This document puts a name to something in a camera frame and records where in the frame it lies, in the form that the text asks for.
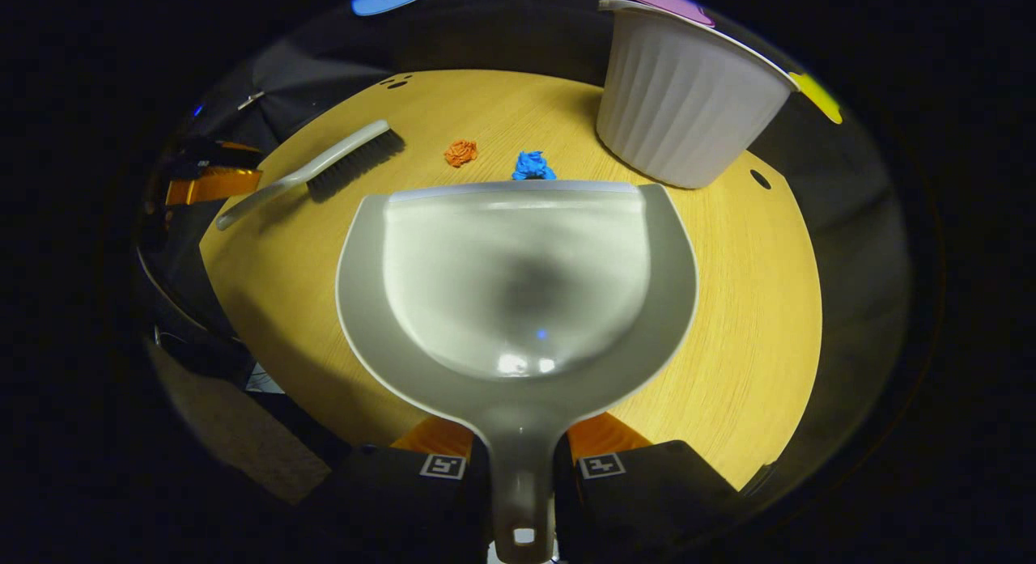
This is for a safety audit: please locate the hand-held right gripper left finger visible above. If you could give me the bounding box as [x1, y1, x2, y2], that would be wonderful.
[312, 417, 495, 564]

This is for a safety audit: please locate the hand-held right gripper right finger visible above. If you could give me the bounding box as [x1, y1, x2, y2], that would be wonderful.
[557, 412, 741, 564]

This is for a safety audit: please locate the small grey broom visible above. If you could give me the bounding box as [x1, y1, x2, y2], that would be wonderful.
[216, 119, 406, 231]

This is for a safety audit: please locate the grey plastic dustpan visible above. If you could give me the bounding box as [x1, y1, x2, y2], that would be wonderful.
[335, 180, 700, 564]

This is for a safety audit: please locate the blue paper trash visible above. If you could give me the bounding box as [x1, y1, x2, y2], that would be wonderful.
[512, 151, 558, 181]

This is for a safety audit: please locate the white ribbed garbage bin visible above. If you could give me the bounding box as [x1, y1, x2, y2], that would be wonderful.
[596, 0, 800, 190]

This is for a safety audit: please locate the wooden desktop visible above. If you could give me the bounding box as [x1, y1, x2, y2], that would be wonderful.
[199, 69, 824, 492]

